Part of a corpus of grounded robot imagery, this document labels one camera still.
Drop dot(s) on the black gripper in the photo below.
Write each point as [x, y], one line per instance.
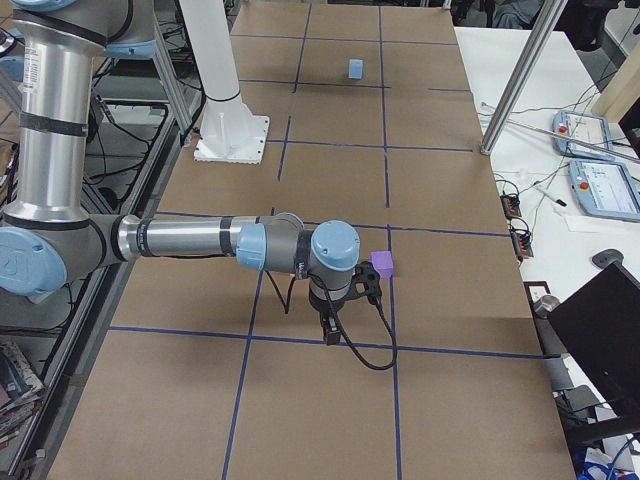
[323, 305]

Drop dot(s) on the light blue foam block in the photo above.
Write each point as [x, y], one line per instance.
[355, 69]

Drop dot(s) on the silver and grey robot arm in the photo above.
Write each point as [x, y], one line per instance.
[48, 239]

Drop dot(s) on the purple block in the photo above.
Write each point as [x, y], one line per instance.
[383, 263]

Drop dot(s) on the lower orange connector box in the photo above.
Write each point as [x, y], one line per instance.
[521, 241]

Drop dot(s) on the orange connector box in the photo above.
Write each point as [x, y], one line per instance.
[521, 241]
[511, 205]

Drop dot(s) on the silver metal cylinder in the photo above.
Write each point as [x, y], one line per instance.
[545, 305]

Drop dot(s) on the upper orange connector box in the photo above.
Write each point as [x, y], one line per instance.
[511, 205]

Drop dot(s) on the black marker pen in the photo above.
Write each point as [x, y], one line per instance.
[551, 196]

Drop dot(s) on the black monitor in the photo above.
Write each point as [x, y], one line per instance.
[599, 327]

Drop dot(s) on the lower teach pendant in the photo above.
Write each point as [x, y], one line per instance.
[604, 189]

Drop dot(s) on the teach pendant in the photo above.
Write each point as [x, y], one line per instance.
[604, 189]
[582, 135]

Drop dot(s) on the upper teach pendant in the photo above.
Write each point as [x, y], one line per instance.
[582, 135]

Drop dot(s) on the stack of magazines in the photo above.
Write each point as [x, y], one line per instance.
[21, 390]

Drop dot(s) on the white pillar with base plate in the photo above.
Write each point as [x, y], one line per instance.
[229, 131]

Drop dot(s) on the aluminium frame post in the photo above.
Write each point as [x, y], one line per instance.
[548, 17]

